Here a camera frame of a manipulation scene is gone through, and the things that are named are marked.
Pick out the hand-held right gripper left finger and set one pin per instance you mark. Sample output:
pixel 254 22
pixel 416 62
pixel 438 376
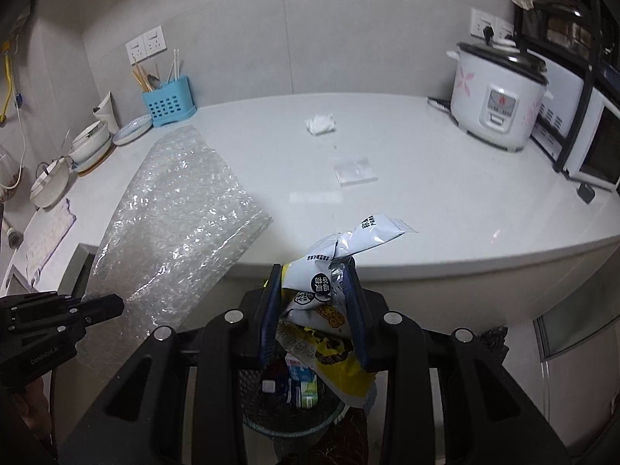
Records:
pixel 269 315

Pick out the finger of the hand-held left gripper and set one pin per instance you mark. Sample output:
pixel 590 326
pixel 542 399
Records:
pixel 99 309

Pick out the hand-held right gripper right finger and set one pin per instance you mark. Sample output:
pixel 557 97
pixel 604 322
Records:
pixel 356 319

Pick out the yellow snack wrapper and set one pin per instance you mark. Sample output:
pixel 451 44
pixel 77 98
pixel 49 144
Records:
pixel 329 348

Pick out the white pill bottle green label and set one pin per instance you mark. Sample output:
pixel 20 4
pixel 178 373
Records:
pixel 270 387

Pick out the blue silver snack bag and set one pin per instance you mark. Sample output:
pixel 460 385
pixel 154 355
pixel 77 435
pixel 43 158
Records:
pixel 368 235

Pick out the black mesh trash bin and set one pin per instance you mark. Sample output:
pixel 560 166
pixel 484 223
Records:
pixel 286 424

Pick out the clear bubble wrap sheet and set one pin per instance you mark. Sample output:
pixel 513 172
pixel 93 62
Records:
pixel 179 213

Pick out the person's left hand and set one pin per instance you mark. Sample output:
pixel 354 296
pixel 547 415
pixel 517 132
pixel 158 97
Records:
pixel 31 409

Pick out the blue white carton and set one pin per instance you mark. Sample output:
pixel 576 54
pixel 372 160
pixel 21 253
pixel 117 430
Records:
pixel 298 368

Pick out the pale dish cloth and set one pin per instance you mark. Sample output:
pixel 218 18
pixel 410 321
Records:
pixel 48 237

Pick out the dark red plush clothing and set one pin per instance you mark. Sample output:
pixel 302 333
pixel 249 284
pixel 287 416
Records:
pixel 346 441

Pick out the white pot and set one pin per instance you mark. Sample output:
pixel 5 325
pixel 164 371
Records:
pixel 51 184

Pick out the wooden board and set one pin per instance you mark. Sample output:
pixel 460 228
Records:
pixel 99 162

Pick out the clear plastic sachet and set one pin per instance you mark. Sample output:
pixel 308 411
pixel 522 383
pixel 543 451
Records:
pixel 354 170

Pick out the stack of white bowls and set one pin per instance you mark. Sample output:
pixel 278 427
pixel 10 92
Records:
pixel 91 141

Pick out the blue striped plate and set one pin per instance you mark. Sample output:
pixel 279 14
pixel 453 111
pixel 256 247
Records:
pixel 131 130

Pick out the white tapered cup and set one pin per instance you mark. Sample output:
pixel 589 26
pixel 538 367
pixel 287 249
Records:
pixel 107 114

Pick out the crumpled white tissue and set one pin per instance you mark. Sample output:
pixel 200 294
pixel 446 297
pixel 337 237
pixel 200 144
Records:
pixel 320 123

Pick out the blue plastic cutlery holder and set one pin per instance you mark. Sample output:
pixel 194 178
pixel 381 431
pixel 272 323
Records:
pixel 167 104

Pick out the metal spoon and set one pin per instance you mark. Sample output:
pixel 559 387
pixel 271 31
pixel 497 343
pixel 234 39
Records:
pixel 154 82

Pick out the bundle of wooden chopsticks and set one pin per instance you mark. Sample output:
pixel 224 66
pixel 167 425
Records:
pixel 140 77

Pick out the white plastic chopstick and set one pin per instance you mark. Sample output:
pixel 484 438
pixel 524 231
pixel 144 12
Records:
pixel 171 70
pixel 177 65

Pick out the small black block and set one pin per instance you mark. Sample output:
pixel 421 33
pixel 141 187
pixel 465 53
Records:
pixel 586 193

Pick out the white floral rice cooker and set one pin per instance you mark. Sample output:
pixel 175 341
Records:
pixel 499 97

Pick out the white microwave oven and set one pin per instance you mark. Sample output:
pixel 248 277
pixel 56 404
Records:
pixel 586 131

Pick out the black power plug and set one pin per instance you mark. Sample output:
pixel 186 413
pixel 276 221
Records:
pixel 488 34

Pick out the white wall socket plate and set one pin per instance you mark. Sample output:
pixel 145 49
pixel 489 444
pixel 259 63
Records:
pixel 156 42
pixel 136 52

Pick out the white wall outlet strip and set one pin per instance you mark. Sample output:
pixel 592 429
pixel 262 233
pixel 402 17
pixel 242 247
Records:
pixel 494 22

